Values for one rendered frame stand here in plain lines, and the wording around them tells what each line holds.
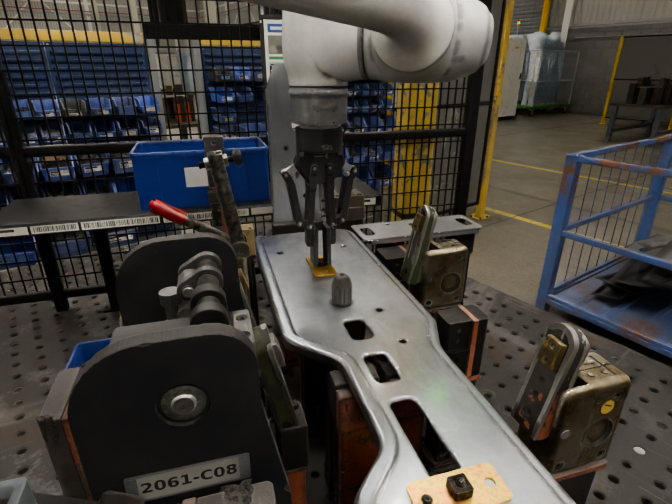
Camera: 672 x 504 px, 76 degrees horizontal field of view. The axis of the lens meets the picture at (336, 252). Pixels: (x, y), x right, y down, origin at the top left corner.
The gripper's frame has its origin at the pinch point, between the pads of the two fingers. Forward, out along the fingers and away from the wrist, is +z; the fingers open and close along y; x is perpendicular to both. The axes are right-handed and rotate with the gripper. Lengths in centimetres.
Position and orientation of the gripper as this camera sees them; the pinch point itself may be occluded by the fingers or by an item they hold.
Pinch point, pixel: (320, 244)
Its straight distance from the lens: 76.3
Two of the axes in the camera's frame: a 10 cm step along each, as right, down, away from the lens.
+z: 0.0, 9.2, 3.9
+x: -2.8, -3.8, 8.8
